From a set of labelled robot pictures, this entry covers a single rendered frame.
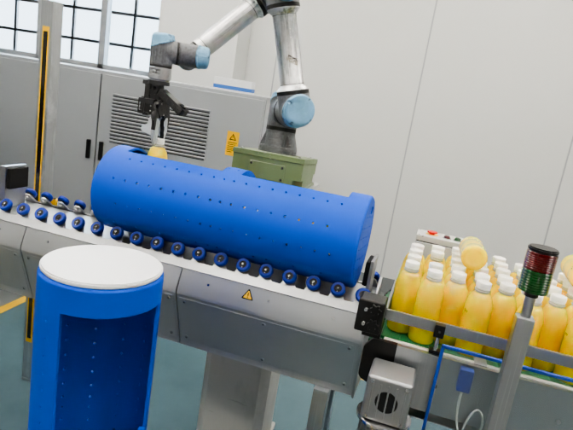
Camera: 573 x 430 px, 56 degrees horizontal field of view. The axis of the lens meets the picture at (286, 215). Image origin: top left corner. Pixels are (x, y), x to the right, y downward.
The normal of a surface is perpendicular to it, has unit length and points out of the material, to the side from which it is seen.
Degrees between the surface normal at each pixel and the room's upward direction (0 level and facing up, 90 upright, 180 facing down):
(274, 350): 110
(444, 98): 90
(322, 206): 44
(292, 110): 93
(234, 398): 90
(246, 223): 85
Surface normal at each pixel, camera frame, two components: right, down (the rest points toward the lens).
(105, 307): 0.35, 0.26
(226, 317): -0.35, 0.48
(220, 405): -0.24, 0.18
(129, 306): 0.65, 0.26
